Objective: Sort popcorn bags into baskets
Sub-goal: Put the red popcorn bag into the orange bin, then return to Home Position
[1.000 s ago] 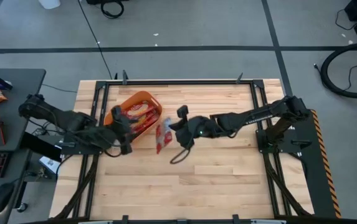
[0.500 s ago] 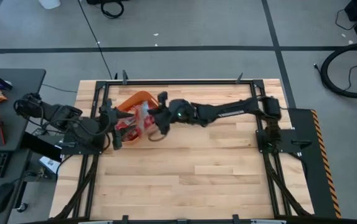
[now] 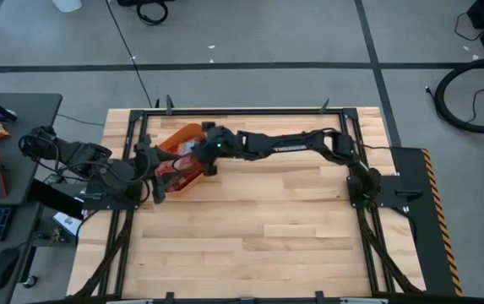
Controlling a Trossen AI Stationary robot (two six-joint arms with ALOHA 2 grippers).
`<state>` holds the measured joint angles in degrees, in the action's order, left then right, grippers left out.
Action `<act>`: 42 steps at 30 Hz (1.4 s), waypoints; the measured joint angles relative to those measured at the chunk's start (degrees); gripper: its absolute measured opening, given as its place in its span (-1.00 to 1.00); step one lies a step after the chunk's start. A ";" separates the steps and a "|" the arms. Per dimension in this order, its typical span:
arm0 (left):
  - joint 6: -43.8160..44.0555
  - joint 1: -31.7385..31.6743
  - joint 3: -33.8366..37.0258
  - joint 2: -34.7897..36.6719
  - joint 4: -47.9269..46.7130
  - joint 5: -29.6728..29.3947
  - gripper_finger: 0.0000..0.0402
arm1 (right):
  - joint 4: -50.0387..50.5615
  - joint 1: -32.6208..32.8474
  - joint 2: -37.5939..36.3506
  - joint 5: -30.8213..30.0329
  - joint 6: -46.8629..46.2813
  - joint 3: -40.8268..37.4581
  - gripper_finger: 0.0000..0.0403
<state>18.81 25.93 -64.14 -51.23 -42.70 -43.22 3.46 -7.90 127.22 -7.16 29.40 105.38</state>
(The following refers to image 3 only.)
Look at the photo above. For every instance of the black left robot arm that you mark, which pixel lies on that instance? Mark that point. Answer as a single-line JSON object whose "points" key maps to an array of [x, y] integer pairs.
{"points": [[110, 173]]}

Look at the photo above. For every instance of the small white box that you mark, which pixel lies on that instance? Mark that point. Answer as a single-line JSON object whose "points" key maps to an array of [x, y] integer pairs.
{"points": [[67, 224]]}

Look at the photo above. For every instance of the black desk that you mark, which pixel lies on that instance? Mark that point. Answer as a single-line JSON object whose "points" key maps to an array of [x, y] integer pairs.
{"points": [[34, 126]]}

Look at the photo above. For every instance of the black computer mouse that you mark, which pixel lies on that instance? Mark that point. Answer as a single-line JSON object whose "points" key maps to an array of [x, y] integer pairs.
{"points": [[1, 268]]}

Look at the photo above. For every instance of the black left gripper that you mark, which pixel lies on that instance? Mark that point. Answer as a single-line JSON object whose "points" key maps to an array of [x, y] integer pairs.
{"points": [[148, 160]]}

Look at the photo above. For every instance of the orange plastic basket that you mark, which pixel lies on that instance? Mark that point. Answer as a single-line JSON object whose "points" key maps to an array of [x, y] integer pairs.
{"points": [[178, 135]]}

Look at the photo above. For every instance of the black metal table frame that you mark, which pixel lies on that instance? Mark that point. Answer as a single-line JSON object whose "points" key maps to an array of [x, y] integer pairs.
{"points": [[246, 112]]}

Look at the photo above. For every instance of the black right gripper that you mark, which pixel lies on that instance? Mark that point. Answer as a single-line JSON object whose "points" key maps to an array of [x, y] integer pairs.
{"points": [[220, 145]]}

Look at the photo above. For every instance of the white plastic bucket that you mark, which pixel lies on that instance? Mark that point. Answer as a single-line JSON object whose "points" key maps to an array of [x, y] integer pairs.
{"points": [[67, 4]]}

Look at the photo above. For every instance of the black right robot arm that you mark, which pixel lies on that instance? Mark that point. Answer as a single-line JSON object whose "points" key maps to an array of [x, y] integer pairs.
{"points": [[292, 145]]}

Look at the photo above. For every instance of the black mat with hazard stripe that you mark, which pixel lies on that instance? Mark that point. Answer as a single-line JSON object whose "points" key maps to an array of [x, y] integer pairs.
{"points": [[419, 236]]}

